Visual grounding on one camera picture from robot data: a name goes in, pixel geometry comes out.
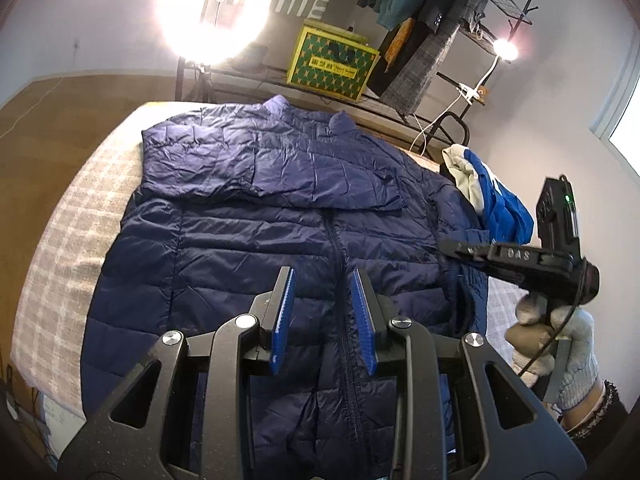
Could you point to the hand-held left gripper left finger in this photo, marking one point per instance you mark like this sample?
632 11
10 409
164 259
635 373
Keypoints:
282 310

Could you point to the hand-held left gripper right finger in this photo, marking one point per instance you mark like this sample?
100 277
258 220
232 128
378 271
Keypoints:
361 320

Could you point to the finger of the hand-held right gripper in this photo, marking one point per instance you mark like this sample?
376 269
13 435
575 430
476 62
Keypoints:
495 270
470 251

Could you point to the navy puffer jacket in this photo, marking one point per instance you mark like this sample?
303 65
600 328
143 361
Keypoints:
225 220

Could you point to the person's right forearm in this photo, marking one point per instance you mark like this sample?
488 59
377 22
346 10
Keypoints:
585 410

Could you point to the black metal clothes rack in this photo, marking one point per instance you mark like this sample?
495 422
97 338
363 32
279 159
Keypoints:
250 77

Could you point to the person's right hand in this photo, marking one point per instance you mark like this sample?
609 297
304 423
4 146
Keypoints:
580 360

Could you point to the blue and white garment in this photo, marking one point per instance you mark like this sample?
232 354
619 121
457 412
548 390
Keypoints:
500 205

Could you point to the window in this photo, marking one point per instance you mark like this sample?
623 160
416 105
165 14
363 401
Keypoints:
627 130

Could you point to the hanging grey plaid coat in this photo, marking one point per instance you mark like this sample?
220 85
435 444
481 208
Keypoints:
425 70

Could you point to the hanging black garment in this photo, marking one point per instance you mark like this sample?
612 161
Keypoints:
395 75

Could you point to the white clip lamp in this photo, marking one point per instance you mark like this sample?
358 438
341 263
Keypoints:
505 50

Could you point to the hanging orange garment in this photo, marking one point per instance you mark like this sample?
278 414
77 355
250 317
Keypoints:
397 40

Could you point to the grey checked bed cover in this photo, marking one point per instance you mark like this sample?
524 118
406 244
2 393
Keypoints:
75 220

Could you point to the yellow and green box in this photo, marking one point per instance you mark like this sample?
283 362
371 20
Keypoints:
330 60

